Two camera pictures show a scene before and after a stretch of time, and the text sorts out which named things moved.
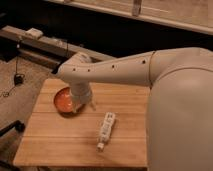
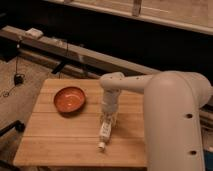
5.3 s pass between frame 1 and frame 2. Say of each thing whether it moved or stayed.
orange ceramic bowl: stayed
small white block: stayed
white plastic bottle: stayed
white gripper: moved
